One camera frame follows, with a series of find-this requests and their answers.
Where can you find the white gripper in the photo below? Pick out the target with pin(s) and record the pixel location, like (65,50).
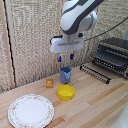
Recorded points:
(66,44)

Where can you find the yellow bowl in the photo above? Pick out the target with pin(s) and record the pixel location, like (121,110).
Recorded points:
(65,92)

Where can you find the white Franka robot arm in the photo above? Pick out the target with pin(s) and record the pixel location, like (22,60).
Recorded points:
(78,15)

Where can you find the blue cup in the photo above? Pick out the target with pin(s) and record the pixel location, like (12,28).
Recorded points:
(65,75)

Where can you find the small orange block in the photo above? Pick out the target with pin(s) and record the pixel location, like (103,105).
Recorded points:
(49,83)

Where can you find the black toaster oven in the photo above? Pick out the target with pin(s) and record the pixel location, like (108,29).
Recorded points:
(112,55)

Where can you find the white floral rim plate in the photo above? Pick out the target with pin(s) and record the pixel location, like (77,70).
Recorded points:
(31,110)

